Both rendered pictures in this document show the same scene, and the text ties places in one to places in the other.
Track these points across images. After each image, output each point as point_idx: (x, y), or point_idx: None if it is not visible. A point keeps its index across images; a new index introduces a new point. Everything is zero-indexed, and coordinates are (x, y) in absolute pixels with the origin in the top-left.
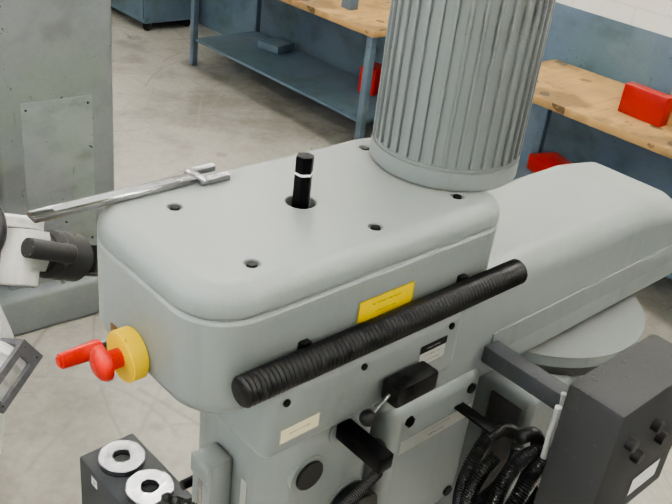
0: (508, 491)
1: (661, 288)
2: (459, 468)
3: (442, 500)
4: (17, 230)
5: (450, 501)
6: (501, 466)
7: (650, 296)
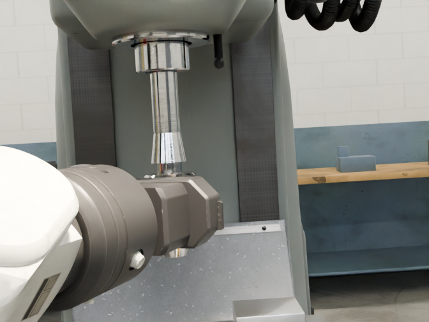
0: (279, 53)
1: (52, 314)
2: (214, 73)
3: (205, 136)
4: None
5: (216, 128)
6: (265, 23)
7: (49, 320)
